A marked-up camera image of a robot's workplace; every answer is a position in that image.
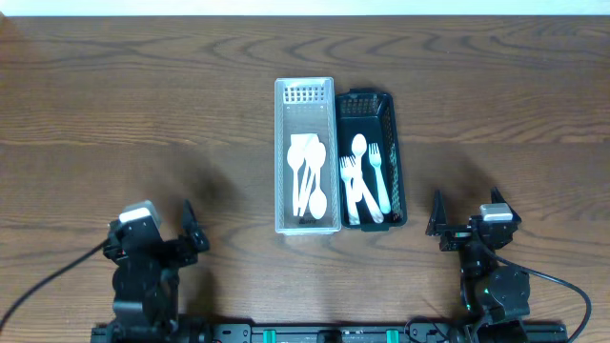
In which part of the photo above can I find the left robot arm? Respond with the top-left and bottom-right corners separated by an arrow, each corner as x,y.
91,200 -> 450,343

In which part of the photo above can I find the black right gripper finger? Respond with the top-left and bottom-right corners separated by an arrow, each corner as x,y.
425,190 -> 448,236
490,187 -> 506,204

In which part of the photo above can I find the clear plastic basket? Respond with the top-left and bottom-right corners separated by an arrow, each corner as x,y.
274,77 -> 341,236

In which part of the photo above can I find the mint green plastic fork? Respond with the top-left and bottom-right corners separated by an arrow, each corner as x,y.
368,143 -> 391,214

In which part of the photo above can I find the white plastic fork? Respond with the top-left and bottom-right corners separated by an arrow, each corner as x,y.
348,156 -> 384,224
339,156 -> 360,225

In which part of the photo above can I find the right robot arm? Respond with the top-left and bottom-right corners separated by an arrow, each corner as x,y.
426,188 -> 530,342

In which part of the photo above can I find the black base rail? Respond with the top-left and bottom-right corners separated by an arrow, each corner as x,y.
91,317 -> 568,343

